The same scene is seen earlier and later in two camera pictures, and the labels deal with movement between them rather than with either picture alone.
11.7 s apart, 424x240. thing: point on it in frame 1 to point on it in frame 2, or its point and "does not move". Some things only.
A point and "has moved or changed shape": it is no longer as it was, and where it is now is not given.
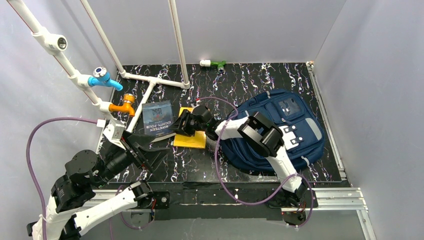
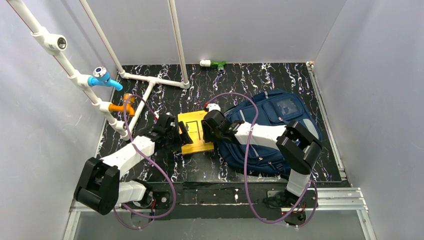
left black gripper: (136, 154) to (178, 133)
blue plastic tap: (101, 77) does not move
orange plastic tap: (127, 106) does not move
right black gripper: (185, 124) to (205, 128)
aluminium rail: (344, 199) does not move
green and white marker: (208, 63) does not move
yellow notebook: (198, 141) has moved or changed shape
